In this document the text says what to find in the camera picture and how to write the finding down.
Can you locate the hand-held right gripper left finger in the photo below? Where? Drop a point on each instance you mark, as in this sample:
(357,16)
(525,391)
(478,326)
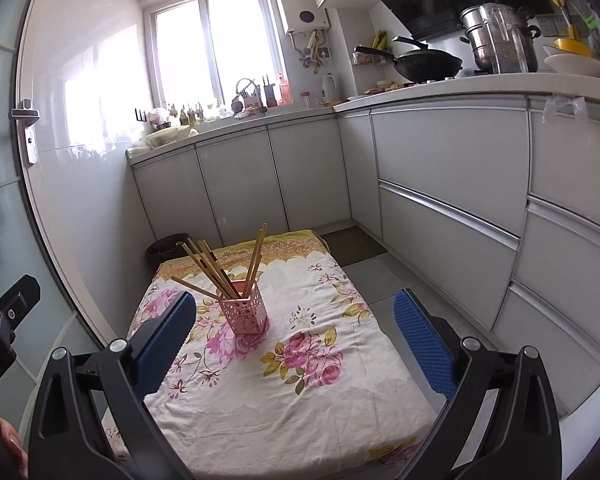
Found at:
(165,345)

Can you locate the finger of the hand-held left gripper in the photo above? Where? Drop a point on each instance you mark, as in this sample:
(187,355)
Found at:
(17,300)

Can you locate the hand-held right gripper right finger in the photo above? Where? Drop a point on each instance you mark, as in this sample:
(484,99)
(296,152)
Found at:
(425,345)

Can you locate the pink perforated chopstick holder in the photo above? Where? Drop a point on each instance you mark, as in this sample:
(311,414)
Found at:
(242,312)

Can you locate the bunch of wooden chopsticks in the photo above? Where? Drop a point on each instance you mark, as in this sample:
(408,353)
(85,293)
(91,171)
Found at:
(254,259)

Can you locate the hanging kitchen utensils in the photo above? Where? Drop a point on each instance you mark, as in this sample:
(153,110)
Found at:
(560,2)

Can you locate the person's left hand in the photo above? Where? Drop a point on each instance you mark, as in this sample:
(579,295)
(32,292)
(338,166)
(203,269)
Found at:
(12,445)

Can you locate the frosted glass sliding door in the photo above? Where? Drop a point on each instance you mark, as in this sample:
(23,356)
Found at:
(0,235)

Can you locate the dark woven trash bin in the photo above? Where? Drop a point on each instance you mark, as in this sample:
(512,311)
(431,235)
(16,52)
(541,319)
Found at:
(162,249)

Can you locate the dark floor mat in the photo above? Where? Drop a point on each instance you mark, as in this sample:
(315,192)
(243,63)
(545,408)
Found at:
(355,247)

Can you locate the floral printed cloth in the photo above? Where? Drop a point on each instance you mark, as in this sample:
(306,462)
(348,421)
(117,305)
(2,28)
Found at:
(280,400)

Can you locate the white three-door base cabinet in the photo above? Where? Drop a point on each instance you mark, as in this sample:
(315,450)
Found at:
(240,180)

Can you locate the white base cabinet with drawers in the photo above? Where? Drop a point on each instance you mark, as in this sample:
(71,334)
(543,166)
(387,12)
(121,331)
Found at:
(445,160)

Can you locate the pale mixing bowl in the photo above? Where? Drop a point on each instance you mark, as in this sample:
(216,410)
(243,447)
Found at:
(162,137)

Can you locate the row of small ornaments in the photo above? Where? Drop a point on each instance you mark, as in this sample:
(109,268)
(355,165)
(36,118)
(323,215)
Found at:
(190,116)

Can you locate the dark teapot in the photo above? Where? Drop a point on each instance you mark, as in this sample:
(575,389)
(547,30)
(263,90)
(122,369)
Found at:
(237,105)

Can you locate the wooden rack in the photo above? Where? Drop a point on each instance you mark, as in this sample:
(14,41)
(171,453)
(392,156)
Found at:
(250,100)

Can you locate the plate of food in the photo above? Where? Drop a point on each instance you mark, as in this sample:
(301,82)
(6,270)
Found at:
(382,88)

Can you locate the white kitchen countertop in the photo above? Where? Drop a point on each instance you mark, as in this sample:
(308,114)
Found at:
(480,85)

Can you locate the dark utensil holder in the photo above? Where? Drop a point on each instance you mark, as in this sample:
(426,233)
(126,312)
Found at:
(269,95)

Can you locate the white electric kettle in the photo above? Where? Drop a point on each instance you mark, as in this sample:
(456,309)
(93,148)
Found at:
(330,91)

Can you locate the small red-lid jar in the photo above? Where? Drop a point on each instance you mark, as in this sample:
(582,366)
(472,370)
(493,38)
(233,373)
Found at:
(306,101)

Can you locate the clear tape strip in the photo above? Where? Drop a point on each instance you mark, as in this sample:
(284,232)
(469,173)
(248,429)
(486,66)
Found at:
(565,106)

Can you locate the black wok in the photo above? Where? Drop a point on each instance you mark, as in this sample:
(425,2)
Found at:
(425,67)

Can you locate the orange bottle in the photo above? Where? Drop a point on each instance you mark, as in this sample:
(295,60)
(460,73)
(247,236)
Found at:
(285,92)

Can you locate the kitchen window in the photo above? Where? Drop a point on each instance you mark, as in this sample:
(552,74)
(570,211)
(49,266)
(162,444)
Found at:
(215,45)

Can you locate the yellow bag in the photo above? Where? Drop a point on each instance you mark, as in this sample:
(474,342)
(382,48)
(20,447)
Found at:
(378,41)

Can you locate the water heater pipes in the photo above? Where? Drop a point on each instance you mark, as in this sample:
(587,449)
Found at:
(310,50)

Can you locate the steel steamer pot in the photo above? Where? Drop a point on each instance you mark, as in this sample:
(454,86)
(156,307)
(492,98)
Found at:
(500,35)

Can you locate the yellow bowl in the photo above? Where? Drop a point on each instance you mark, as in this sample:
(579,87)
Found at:
(572,46)

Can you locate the white water heater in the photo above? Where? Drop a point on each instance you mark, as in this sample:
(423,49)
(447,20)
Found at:
(300,7)

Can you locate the black wall hook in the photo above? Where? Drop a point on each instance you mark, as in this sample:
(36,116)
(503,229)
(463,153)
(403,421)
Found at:
(140,116)

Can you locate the wall spice rack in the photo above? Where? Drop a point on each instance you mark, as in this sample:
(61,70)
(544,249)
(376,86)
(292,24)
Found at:
(372,58)

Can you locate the wall power outlet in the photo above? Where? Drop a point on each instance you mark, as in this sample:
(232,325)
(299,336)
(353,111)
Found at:
(550,24)

